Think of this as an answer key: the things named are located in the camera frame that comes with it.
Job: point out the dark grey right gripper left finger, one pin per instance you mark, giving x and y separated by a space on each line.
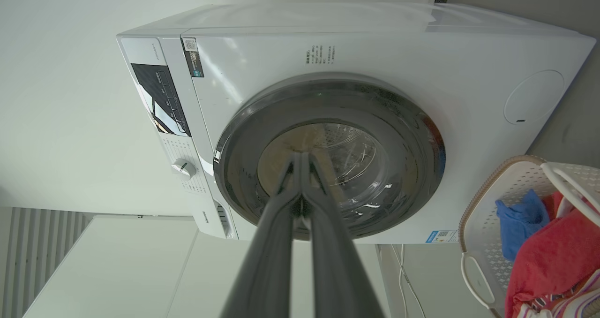
269 261

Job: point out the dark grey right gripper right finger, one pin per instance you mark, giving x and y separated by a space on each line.
337 271

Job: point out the dark round glass washer door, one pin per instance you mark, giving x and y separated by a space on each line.
403 121

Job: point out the white front-load washing machine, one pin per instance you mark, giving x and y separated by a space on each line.
262 60

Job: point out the white detergent drawer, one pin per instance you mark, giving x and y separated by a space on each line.
208 217

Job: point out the blue energy label sticker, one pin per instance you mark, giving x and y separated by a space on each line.
443 236

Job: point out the white washer control knob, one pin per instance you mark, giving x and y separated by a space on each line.
183 169

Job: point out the white cabinet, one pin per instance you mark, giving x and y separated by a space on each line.
126 271

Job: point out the white perforated laundry basket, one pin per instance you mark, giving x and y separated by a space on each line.
483 224

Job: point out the blue garment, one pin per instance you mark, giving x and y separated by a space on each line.
518 226

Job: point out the black washer control display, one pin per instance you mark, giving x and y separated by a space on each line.
161 97

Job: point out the black product sticker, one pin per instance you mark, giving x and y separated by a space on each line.
192 57

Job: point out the white slatted panel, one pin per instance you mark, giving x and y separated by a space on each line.
33 243

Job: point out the red white striped garment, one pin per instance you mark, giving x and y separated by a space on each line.
579 304

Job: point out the round white filter cover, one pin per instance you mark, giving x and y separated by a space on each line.
534 96

